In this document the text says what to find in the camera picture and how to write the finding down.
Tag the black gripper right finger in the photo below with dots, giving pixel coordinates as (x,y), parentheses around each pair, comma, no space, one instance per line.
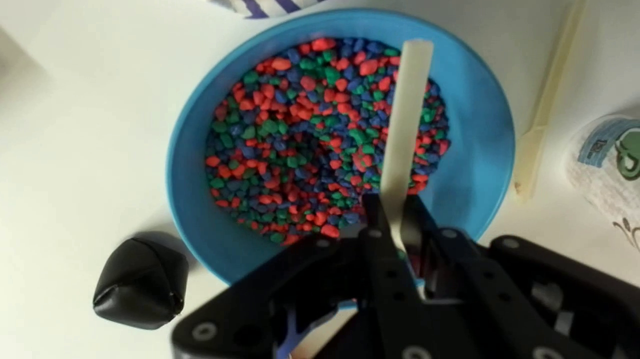
(533,300)

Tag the floral paper cup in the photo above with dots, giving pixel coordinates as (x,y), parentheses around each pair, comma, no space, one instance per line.
(606,181)

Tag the cream plastic knife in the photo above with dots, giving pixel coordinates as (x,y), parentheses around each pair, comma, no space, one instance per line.
(543,121)

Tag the cream plastic spoon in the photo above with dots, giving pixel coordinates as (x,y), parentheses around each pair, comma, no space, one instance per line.
(406,133)

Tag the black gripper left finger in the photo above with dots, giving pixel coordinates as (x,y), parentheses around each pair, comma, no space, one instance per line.
(387,300)

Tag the red green blue pebbles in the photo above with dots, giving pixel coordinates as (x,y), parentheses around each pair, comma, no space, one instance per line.
(301,133)

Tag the small black object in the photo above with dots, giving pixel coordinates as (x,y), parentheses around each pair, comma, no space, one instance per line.
(141,282)

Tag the blue plastic bowl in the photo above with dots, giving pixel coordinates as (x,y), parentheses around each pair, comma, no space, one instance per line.
(480,133)

